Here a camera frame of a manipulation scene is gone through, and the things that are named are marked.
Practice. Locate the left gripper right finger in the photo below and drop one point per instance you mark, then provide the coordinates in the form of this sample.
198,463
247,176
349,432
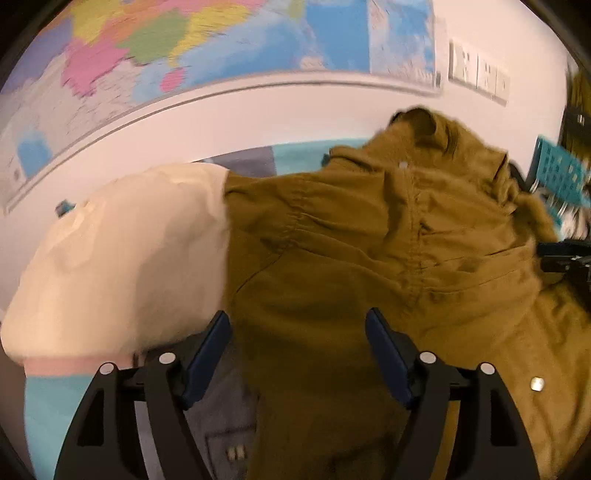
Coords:
490,441

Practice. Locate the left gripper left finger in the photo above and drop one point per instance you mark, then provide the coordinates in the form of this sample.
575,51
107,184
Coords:
102,441

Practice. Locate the mustard brown jacket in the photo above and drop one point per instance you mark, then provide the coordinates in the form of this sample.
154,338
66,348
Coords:
425,223

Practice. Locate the olive hanging clothes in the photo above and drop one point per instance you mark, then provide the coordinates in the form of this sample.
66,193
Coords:
575,128

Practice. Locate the top teal plastic basket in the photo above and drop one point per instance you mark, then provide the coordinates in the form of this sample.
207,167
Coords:
562,174

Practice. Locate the cream folded garment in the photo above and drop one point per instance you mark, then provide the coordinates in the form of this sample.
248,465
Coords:
140,264

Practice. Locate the white network wall plate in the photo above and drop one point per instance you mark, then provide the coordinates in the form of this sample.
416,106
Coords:
502,86

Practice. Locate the middle white wall socket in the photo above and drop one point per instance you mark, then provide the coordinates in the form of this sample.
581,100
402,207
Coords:
486,76

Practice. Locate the white wall socket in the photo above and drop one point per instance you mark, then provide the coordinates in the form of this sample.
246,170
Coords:
486,76
463,64

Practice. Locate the left white wall socket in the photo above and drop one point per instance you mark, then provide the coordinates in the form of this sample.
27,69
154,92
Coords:
463,64

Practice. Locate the colourful wall map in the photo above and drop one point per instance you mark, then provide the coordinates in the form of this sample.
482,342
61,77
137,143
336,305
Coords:
100,59

